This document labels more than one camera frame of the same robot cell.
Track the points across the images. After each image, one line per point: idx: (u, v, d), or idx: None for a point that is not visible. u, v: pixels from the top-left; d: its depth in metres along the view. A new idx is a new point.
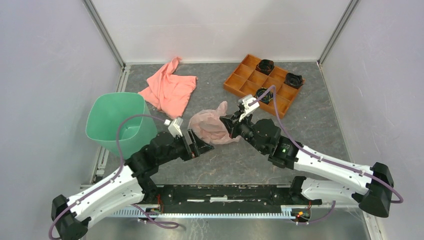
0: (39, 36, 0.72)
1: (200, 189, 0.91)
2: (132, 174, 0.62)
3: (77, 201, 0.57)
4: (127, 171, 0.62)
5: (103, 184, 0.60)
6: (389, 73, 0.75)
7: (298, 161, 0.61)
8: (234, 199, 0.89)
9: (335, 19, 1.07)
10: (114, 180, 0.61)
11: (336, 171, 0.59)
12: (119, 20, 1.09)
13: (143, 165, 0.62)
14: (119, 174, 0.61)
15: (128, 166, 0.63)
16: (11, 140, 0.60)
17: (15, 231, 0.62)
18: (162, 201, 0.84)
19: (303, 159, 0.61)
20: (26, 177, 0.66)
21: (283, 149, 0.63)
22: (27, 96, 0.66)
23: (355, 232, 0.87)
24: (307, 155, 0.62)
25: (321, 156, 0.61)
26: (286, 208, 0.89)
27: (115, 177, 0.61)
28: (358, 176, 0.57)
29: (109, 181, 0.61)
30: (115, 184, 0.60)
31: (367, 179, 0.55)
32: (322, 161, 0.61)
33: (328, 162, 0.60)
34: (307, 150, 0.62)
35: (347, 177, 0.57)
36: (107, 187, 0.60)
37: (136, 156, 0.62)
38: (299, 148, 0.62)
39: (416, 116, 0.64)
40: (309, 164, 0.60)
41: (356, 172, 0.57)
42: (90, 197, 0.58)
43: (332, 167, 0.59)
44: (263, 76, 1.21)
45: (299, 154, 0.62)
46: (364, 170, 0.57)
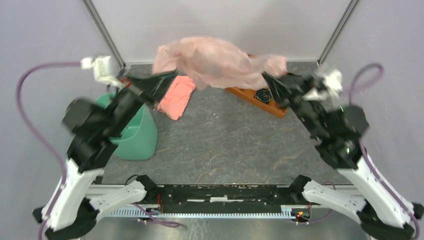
0: (39, 36, 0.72)
1: (200, 188, 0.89)
2: (80, 170, 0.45)
3: (45, 216, 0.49)
4: (72, 166, 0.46)
5: (59, 192, 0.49)
6: (389, 73, 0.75)
7: (357, 171, 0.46)
8: (234, 199, 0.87)
9: (335, 19, 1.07)
10: (66, 184, 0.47)
11: (385, 199, 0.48)
12: (119, 19, 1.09)
13: (89, 149, 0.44)
14: (67, 175, 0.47)
15: (73, 158, 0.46)
16: (11, 141, 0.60)
17: (14, 231, 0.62)
18: (162, 201, 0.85)
19: (364, 173, 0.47)
20: (25, 178, 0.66)
21: (346, 148, 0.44)
22: (28, 96, 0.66)
23: (355, 231, 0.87)
24: (367, 169, 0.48)
25: (381, 177, 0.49)
26: (286, 208, 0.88)
27: (65, 179, 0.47)
28: (402, 213, 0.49)
29: (61, 186, 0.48)
30: (68, 187, 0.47)
31: (406, 218, 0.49)
32: (379, 182, 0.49)
33: (384, 186, 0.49)
34: (370, 161, 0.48)
35: (392, 209, 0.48)
36: (63, 194, 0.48)
37: (77, 139, 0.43)
38: (363, 156, 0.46)
39: (415, 117, 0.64)
40: (365, 181, 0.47)
41: (401, 207, 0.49)
42: (55, 208, 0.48)
43: (385, 193, 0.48)
44: None
45: (362, 164, 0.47)
46: (408, 208, 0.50)
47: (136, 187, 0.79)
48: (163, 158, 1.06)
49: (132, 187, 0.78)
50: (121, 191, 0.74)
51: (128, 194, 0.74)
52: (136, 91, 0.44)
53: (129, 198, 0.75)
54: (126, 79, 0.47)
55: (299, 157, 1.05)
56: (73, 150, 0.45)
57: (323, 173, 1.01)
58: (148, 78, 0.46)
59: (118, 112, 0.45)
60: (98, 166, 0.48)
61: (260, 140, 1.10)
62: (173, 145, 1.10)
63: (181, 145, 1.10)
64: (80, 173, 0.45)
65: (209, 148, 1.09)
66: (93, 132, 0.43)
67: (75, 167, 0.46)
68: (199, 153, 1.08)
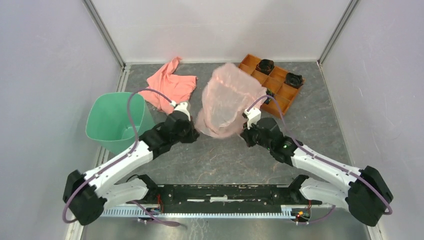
0: (39, 36, 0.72)
1: (200, 188, 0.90)
2: (149, 148, 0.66)
3: (96, 175, 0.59)
4: (142, 146, 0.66)
5: (119, 159, 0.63)
6: (389, 73, 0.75)
7: (293, 156, 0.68)
8: (234, 199, 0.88)
9: (335, 19, 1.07)
10: (131, 154, 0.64)
11: (325, 169, 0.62)
12: (119, 19, 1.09)
13: (157, 140, 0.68)
14: (135, 148, 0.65)
15: (142, 141, 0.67)
16: (10, 142, 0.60)
17: (14, 231, 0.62)
18: (162, 201, 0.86)
19: (297, 155, 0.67)
20: (25, 178, 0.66)
21: (285, 145, 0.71)
22: (27, 96, 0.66)
23: (355, 231, 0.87)
24: (303, 151, 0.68)
25: (315, 153, 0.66)
26: (286, 208, 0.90)
27: (131, 151, 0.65)
28: (344, 174, 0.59)
29: (126, 154, 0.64)
30: (132, 157, 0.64)
31: (352, 178, 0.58)
32: (315, 158, 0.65)
33: (320, 159, 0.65)
34: (305, 148, 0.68)
35: (334, 175, 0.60)
36: (124, 162, 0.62)
37: (151, 132, 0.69)
38: (298, 146, 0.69)
39: (416, 116, 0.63)
40: (302, 159, 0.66)
41: (343, 171, 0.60)
42: (109, 171, 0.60)
43: (323, 164, 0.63)
44: (263, 76, 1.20)
45: (297, 151, 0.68)
46: (352, 170, 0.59)
47: (138, 183, 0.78)
48: (163, 158, 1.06)
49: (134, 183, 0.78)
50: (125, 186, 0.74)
51: (131, 190, 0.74)
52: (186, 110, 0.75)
53: (132, 194, 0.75)
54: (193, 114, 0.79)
55: None
56: (145, 138, 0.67)
57: None
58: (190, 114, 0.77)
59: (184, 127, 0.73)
60: (155, 155, 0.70)
61: None
62: (173, 145, 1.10)
63: (181, 145, 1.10)
64: (149, 150, 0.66)
65: (209, 148, 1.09)
66: (153, 135, 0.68)
67: (144, 149, 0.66)
68: (199, 153, 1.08)
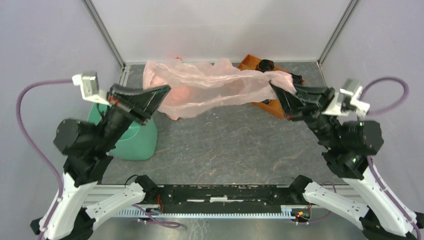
0: (39, 36, 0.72)
1: (200, 188, 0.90)
2: (76, 184, 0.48)
3: (43, 228, 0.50)
4: (69, 178, 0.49)
5: (55, 205, 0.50)
6: (389, 73, 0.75)
7: (361, 180, 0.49)
8: (234, 199, 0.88)
9: (335, 19, 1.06)
10: (62, 197, 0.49)
11: (389, 208, 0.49)
12: (119, 19, 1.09)
13: (85, 164, 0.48)
14: (63, 187, 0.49)
15: (69, 172, 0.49)
16: (11, 141, 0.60)
17: (13, 231, 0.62)
18: (162, 201, 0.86)
19: (368, 182, 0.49)
20: (25, 179, 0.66)
21: (353, 159, 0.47)
22: (28, 96, 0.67)
23: (355, 231, 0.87)
24: (373, 178, 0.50)
25: (386, 187, 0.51)
26: (286, 208, 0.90)
27: (61, 192, 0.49)
28: (405, 222, 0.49)
29: (57, 200, 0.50)
30: (65, 200, 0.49)
31: (409, 227, 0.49)
32: (383, 191, 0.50)
33: (388, 195, 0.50)
34: (376, 171, 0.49)
35: (397, 219, 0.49)
36: (60, 208, 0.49)
37: (72, 155, 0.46)
38: (369, 166, 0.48)
39: (415, 117, 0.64)
40: (368, 187, 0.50)
41: (405, 217, 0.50)
42: (51, 220, 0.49)
43: (389, 202, 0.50)
44: None
45: (367, 174, 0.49)
46: (411, 218, 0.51)
47: (134, 189, 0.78)
48: (163, 158, 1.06)
49: (130, 189, 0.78)
50: (118, 196, 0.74)
51: (126, 198, 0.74)
52: (124, 110, 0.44)
53: (129, 201, 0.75)
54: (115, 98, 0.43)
55: (299, 157, 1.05)
56: (71, 164, 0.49)
57: (324, 173, 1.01)
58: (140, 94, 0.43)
59: (106, 128, 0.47)
60: (92, 180, 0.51)
61: (260, 140, 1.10)
62: (173, 145, 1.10)
63: (182, 145, 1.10)
64: (76, 186, 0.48)
65: (209, 148, 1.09)
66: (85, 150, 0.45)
67: (71, 179, 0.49)
68: (199, 154, 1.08)
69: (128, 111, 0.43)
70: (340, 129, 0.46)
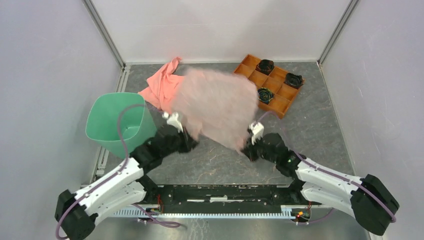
0: (39, 36, 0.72)
1: (200, 188, 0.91)
2: (139, 165, 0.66)
3: (86, 194, 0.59)
4: (133, 162, 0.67)
5: (110, 177, 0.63)
6: (389, 73, 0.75)
7: (298, 169, 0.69)
8: (234, 199, 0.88)
9: (335, 19, 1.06)
10: (122, 172, 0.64)
11: (327, 179, 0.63)
12: (119, 19, 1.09)
13: (146, 157, 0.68)
14: (125, 166, 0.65)
15: (133, 158, 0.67)
16: (11, 142, 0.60)
17: (14, 231, 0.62)
18: (162, 201, 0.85)
19: (301, 168, 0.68)
20: (25, 179, 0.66)
21: (289, 160, 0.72)
22: (28, 96, 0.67)
23: (355, 231, 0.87)
24: (306, 165, 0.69)
25: (317, 166, 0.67)
26: (286, 208, 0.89)
27: (122, 169, 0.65)
28: (346, 184, 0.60)
29: (116, 172, 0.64)
30: (123, 175, 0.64)
31: (353, 187, 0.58)
32: (317, 170, 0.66)
33: (323, 171, 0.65)
34: (308, 161, 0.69)
35: (336, 183, 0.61)
36: (113, 180, 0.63)
37: (139, 148, 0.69)
38: (301, 160, 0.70)
39: (415, 117, 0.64)
40: (305, 172, 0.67)
41: (345, 181, 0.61)
42: (97, 189, 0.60)
43: (325, 175, 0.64)
44: (263, 76, 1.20)
45: (301, 164, 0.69)
46: (353, 179, 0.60)
47: (135, 187, 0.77)
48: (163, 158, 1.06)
49: (132, 187, 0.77)
50: (119, 193, 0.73)
51: (127, 196, 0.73)
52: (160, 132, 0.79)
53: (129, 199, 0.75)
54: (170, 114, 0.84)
55: None
56: (135, 154, 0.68)
57: None
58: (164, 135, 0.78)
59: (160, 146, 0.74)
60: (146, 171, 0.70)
61: None
62: None
63: None
64: (139, 167, 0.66)
65: (209, 148, 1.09)
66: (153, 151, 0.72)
67: (134, 163, 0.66)
68: (199, 154, 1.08)
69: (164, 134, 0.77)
70: (280, 162, 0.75)
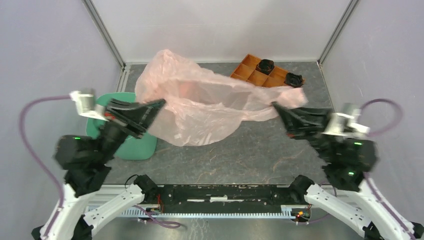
0: (39, 36, 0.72)
1: (199, 188, 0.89)
2: (76, 193, 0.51)
3: (43, 236, 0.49)
4: (69, 190, 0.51)
5: (56, 214, 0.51)
6: (389, 73, 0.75)
7: (358, 192, 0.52)
8: (234, 199, 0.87)
9: (335, 19, 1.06)
10: (62, 206, 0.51)
11: (385, 217, 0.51)
12: (119, 19, 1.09)
13: (84, 175, 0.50)
14: (64, 197, 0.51)
15: (69, 183, 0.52)
16: (11, 141, 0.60)
17: (14, 231, 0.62)
18: (162, 201, 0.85)
19: (364, 193, 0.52)
20: (25, 179, 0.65)
21: (350, 172, 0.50)
22: (28, 96, 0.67)
23: (356, 232, 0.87)
24: (369, 190, 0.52)
25: (382, 198, 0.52)
26: (286, 208, 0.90)
27: (62, 203, 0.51)
28: (401, 231, 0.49)
29: (57, 209, 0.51)
30: (65, 209, 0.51)
31: (407, 237, 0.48)
32: (380, 202, 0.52)
33: (386, 207, 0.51)
34: (372, 184, 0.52)
35: (392, 227, 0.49)
36: (60, 218, 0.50)
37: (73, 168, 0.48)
38: (365, 179, 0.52)
39: (415, 117, 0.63)
40: (365, 199, 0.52)
41: (402, 227, 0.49)
42: (52, 228, 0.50)
43: (383, 210, 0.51)
44: (263, 76, 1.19)
45: (364, 186, 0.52)
46: (408, 228, 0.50)
47: (132, 191, 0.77)
48: (163, 158, 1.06)
49: (129, 192, 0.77)
50: (116, 201, 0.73)
51: (124, 202, 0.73)
52: (120, 123, 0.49)
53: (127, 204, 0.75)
54: (109, 113, 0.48)
55: (299, 157, 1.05)
56: (71, 175, 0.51)
57: (324, 173, 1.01)
58: (136, 109, 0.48)
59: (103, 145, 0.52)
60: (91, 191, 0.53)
61: (260, 140, 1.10)
62: (173, 145, 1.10)
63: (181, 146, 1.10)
64: (76, 196, 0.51)
65: (209, 148, 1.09)
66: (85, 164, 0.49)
67: (72, 190, 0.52)
68: (199, 154, 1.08)
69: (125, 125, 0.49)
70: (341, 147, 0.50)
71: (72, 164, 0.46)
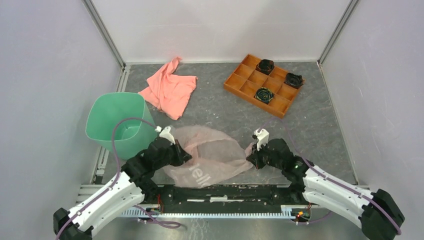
0: (39, 36, 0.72)
1: (200, 188, 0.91)
2: (130, 179, 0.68)
3: (78, 212, 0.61)
4: (123, 176, 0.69)
5: (101, 193, 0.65)
6: (389, 73, 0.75)
7: (305, 177, 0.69)
8: (234, 199, 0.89)
9: (335, 19, 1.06)
10: (113, 187, 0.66)
11: (337, 190, 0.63)
12: (119, 19, 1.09)
13: (140, 168, 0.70)
14: (117, 180, 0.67)
15: (125, 171, 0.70)
16: (11, 142, 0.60)
17: (14, 231, 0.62)
18: (162, 201, 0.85)
19: (309, 175, 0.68)
20: (25, 179, 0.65)
21: (296, 166, 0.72)
22: (28, 96, 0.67)
23: (356, 232, 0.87)
24: (314, 173, 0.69)
25: (327, 175, 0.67)
26: (286, 208, 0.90)
27: (113, 184, 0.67)
28: (357, 198, 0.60)
29: (107, 188, 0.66)
30: (114, 190, 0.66)
31: (364, 201, 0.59)
32: (327, 179, 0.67)
33: (333, 181, 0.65)
34: (317, 169, 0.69)
35: (347, 196, 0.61)
36: (105, 196, 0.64)
37: (132, 162, 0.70)
38: (309, 167, 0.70)
39: (416, 117, 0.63)
40: (314, 181, 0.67)
41: (355, 194, 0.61)
42: (90, 206, 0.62)
43: (337, 187, 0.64)
44: (263, 76, 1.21)
45: (309, 172, 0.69)
46: (364, 193, 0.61)
47: (132, 191, 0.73)
48: None
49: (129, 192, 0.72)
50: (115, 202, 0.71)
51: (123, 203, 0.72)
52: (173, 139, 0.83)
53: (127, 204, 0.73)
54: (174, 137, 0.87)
55: None
56: (127, 167, 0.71)
57: None
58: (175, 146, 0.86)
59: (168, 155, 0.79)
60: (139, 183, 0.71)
61: None
62: None
63: None
64: (130, 181, 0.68)
65: None
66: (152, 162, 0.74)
67: (125, 176, 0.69)
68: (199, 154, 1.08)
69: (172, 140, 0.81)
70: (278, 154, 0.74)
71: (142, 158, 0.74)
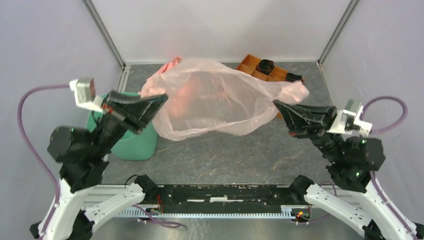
0: (39, 36, 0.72)
1: (200, 188, 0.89)
2: (71, 189, 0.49)
3: (41, 233, 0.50)
4: (64, 185, 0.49)
5: (52, 211, 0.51)
6: (389, 73, 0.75)
7: (364, 193, 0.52)
8: (234, 199, 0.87)
9: (335, 19, 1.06)
10: (59, 202, 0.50)
11: (389, 218, 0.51)
12: (119, 19, 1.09)
13: (80, 171, 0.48)
14: (60, 193, 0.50)
15: (65, 179, 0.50)
16: (11, 142, 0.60)
17: (13, 231, 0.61)
18: (162, 201, 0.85)
19: (369, 194, 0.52)
20: (24, 178, 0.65)
21: (357, 173, 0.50)
22: (28, 96, 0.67)
23: (356, 232, 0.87)
24: (375, 191, 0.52)
25: (387, 200, 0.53)
26: (286, 208, 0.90)
27: (58, 198, 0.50)
28: (406, 233, 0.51)
29: (54, 205, 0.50)
30: (62, 205, 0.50)
31: (409, 238, 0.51)
32: (385, 203, 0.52)
33: (391, 208, 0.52)
34: (378, 185, 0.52)
35: (397, 229, 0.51)
36: (57, 213, 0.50)
37: (70, 163, 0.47)
38: (372, 180, 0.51)
39: (415, 117, 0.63)
40: (372, 201, 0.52)
41: (405, 228, 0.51)
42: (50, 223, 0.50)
43: (390, 214, 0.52)
44: (263, 76, 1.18)
45: (370, 187, 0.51)
46: (411, 228, 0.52)
47: (133, 190, 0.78)
48: (163, 158, 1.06)
49: (129, 190, 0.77)
50: (118, 199, 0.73)
51: (124, 200, 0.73)
52: (117, 116, 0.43)
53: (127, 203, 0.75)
54: (107, 106, 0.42)
55: (299, 157, 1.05)
56: (66, 170, 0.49)
57: (324, 173, 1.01)
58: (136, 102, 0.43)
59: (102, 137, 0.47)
60: (87, 186, 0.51)
61: (260, 140, 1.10)
62: (173, 145, 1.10)
63: (181, 145, 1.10)
64: (72, 192, 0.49)
65: (209, 148, 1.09)
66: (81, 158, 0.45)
67: (68, 186, 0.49)
68: (199, 154, 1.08)
69: (122, 119, 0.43)
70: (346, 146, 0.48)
71: (67, 156, 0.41)
